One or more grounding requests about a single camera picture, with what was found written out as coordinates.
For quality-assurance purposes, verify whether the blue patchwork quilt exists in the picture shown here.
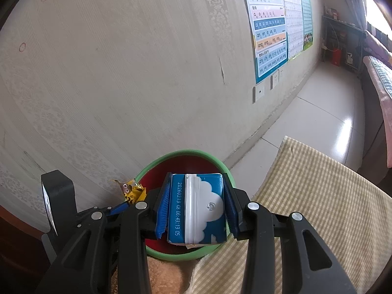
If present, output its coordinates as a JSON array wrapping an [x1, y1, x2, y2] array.
[[372, 57, 392, 90]]

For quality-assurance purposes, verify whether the mauve curtain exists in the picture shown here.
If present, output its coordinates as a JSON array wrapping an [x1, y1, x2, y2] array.
[[335, 0, 368, 32]]

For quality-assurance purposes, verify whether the yellow checkered table cloth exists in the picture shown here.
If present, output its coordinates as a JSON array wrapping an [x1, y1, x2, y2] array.
[[191, 135, 392, 294]]

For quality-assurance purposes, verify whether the teal wall poster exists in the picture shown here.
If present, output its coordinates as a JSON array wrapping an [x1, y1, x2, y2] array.
[[298, 0, 315, 52]]

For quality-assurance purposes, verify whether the folded pink quilt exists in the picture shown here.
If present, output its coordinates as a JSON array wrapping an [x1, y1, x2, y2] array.
[[364, 29, 392, 68]]

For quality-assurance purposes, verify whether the large blue wall poster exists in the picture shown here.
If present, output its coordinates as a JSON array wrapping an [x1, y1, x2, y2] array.
[[240, 0, 289, 84]]

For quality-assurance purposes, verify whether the green trash bin red inside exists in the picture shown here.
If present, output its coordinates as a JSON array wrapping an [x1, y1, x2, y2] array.
[[135, 149, 236, 261]]

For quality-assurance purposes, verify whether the tan fuzzy towel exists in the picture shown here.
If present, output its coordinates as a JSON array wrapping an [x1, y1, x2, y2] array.
[[112, 256, 203, 294]]

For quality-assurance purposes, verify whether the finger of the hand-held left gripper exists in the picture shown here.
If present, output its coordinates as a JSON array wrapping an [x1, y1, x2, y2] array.
[[76, 203, 132, 230]]

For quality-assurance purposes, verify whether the dark shelf table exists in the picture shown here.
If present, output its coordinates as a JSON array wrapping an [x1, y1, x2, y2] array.
[[321, 4, 367, 76]]

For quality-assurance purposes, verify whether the brown wooden furniture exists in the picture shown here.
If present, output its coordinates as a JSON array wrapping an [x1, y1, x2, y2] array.
[[0, 205, 46, 282]]

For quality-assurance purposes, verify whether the yellow snack wrapper with eyes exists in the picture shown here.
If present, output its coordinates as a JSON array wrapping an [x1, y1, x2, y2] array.
[[114, 179, 147, 204]]

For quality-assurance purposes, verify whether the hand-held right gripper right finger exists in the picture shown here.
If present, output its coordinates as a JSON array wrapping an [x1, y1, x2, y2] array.
[[223, 173, 357, 294]]

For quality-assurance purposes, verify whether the blue white milk carton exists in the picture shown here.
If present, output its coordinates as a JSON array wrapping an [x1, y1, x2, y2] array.
[[167, 173, 228, 247]]

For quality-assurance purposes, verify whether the red container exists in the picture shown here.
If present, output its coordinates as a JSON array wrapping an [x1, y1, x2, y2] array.
[[331, 48, 344, 66]]

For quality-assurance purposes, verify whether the window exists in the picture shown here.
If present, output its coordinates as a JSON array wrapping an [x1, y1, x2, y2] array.
[[364, 0, 392, 35]]

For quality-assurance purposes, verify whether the white wall poster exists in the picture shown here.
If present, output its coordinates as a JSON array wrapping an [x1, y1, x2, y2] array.
[[280, 0, 304, 61]]

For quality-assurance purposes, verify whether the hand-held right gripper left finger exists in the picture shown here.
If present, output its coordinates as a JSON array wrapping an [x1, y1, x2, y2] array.
[[37, 173, 172, 294]]

